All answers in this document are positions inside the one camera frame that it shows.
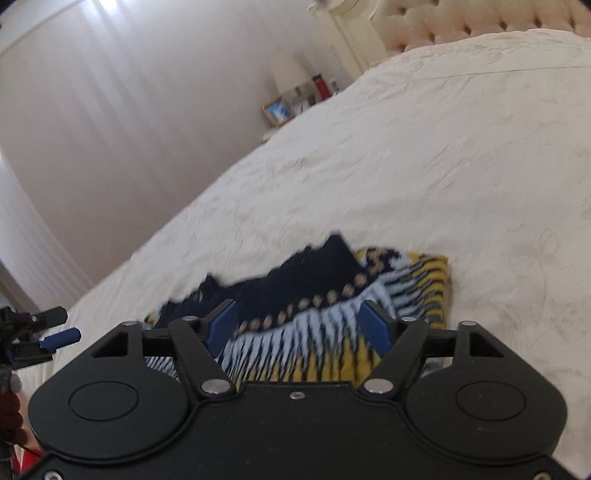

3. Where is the navy yellow patterned knit sweater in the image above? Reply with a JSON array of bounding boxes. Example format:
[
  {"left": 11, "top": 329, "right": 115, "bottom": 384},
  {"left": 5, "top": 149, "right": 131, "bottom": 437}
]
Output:
[{"left": 144, "top": 234, "right": 449, "bottom": 386}]

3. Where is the white embroidered bedspread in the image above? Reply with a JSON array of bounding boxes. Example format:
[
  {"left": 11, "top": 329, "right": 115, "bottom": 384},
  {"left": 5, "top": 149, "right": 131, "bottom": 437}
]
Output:
[{"left": 21, "top": 30, "right": 590, "bottom": 475}]

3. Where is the small white nightstand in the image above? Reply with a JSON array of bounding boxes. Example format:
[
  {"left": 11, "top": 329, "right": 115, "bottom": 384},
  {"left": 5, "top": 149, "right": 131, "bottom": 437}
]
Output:
[{"left": 262, "top": 127, "right": 280, "bottom": 144}]

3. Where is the white sheer curtain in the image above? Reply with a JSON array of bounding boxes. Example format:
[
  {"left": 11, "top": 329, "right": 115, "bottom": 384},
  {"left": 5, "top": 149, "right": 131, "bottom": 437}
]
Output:
[{"left": 0, "top": 0, "right": 334, "bottom": 315}]

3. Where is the small desk clock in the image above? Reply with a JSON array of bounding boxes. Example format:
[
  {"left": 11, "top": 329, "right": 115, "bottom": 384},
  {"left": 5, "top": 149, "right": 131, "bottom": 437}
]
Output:
[{"left": 291, "top": 89, "right": 317, "bottom": 116}]

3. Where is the red bottle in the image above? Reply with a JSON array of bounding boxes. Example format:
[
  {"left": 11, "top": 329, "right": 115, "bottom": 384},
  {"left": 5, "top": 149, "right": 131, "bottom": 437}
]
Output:
[{"left": 312, "top": 74, "right": 332, "bottom": 100}]

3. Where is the small white jar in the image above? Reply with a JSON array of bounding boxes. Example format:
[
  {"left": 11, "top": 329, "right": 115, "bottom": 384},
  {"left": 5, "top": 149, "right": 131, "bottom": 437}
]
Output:
[{"left": 329, "top": 78, "right": 342, "bottom": 94}]

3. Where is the white table lamp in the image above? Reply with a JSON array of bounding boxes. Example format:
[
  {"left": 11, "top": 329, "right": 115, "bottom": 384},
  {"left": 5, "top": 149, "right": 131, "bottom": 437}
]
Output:
[{"left": 270, "top": 52, "right": 311, "bottom": 100}]

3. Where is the cream tufted headboard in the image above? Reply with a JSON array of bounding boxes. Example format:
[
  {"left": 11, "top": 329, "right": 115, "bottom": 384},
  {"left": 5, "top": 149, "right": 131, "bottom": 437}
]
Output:
[{"left": 370, "top": 0, "right": 590, "bottom": 59}]

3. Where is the gold picture frame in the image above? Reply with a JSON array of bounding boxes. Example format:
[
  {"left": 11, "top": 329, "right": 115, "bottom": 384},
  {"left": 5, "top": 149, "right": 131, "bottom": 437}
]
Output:
[{"left": 262, "top": 96, "right": 296, "bottom": 128}]

